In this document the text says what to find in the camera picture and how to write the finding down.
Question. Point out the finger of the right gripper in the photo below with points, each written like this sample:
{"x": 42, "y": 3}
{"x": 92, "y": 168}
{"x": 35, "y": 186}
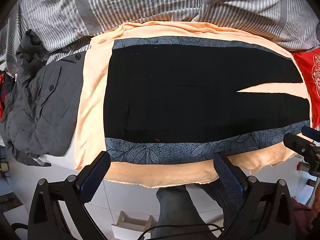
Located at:
{"x": 311, "y": 133}
{"x": 298, "y": 144}

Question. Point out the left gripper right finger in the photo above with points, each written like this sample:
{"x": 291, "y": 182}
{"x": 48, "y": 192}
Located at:
{"x": 232, "y": 177}

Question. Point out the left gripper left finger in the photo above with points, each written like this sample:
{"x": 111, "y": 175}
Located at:
{"x": 91, "y": 176}

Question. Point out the grey button jacket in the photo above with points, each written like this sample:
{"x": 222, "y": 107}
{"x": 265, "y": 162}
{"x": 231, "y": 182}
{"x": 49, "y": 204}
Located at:
{"x": 41, "y": 111}

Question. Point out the small wooden stool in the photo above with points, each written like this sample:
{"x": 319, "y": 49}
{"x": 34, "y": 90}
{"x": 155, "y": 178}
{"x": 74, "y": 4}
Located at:
{"x": 130, "y": 225}

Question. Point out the black pants blue floral trim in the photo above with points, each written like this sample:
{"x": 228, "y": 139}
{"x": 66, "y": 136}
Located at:
{"x": 178, "y": 100}

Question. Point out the red embroidered pillow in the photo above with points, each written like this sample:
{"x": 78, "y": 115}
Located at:
{"x": 308, "y": 63}

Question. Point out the grey trousered operator legs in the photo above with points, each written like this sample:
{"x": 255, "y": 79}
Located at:
{"x": 179, "y": 218}

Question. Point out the grey white striped duvet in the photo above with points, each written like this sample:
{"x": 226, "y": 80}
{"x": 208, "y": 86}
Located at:
{"x": 65, "y": 26}

